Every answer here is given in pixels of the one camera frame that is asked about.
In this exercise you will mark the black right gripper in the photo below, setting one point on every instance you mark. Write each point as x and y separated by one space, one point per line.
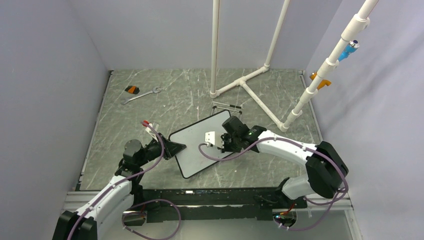
226 148

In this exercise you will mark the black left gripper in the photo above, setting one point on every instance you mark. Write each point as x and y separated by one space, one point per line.
170 148

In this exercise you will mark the white whiteboard black frame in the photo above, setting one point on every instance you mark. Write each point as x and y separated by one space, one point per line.
190 161

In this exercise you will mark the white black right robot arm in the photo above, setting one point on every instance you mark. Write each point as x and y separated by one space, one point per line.
325 170

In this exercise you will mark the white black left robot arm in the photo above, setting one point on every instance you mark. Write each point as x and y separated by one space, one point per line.
92 220

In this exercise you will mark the silver open-end wrench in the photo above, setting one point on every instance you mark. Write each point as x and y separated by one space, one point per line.
155 90

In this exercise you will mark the black orange small tool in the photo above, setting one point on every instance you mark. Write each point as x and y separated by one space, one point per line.
132 89

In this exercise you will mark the blue clip on pipe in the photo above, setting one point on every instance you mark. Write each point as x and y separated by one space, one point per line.
350 48

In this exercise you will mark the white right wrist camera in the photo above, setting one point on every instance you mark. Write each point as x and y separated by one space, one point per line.
213 139

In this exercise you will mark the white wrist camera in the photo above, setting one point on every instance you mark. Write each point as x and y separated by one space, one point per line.
151 128
213 139

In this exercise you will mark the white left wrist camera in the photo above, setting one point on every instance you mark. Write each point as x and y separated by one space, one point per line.
151 128

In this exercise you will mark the metal wire whiteboard stand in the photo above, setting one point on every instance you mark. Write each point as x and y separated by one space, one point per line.
228 107

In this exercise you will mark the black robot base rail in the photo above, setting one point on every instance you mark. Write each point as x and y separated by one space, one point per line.
258 203

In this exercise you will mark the aluminium extrusion rail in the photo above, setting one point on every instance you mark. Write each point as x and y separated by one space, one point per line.
76 199

